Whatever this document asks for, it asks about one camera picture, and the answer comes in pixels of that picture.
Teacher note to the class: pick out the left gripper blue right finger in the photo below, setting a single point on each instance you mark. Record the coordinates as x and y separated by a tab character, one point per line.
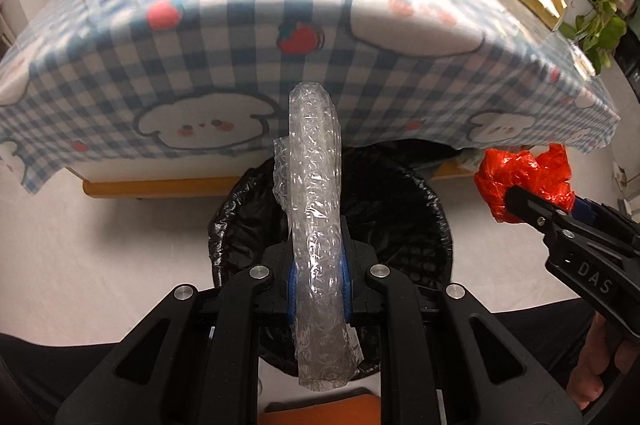
346	287

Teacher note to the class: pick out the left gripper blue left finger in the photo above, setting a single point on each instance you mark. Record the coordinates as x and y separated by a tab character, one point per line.
291	292

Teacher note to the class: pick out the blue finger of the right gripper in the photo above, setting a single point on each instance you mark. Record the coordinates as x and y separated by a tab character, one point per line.
584	210
534	210

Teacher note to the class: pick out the red plastic bag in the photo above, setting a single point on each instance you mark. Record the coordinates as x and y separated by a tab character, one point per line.
546	175

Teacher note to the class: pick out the bubble wrap roll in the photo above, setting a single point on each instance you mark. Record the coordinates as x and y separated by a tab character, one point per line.
307	180

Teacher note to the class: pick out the person right hand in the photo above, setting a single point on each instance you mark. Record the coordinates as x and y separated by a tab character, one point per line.
603	347

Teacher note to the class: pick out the black bin with liner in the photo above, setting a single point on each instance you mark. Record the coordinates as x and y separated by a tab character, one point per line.
387	205

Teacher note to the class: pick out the blue checked bear tablecloth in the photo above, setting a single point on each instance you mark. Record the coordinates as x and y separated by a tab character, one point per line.
170	79

